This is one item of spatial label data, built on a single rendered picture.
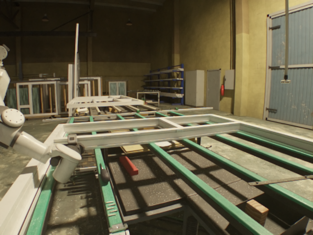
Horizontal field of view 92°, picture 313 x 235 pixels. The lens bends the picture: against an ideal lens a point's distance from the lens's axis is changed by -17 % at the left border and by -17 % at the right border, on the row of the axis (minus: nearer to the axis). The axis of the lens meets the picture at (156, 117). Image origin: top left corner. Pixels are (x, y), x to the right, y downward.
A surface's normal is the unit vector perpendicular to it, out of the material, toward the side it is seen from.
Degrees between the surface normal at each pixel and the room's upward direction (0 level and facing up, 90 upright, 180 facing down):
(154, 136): 90
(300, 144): 90
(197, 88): 90
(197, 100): 90
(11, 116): 45
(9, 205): 0
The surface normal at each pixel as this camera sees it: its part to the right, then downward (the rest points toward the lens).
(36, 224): 0.00, -0.98
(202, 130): 0.35, 0.16
